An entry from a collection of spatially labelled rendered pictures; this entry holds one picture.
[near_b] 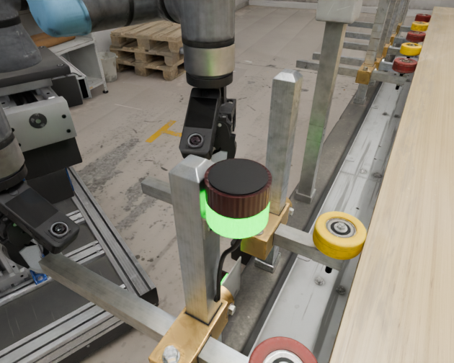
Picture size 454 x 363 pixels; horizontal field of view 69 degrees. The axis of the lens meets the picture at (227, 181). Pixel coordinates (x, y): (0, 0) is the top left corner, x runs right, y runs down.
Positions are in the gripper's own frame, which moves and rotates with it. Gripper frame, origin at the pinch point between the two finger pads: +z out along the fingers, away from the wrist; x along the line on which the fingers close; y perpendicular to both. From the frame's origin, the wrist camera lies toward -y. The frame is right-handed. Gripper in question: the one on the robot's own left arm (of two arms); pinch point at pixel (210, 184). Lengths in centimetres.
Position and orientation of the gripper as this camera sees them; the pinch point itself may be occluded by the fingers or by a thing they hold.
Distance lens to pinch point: 60.2
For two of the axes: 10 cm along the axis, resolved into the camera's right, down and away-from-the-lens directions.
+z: 0.0, 8.0, 6.0
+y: 1.6, -6.0, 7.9
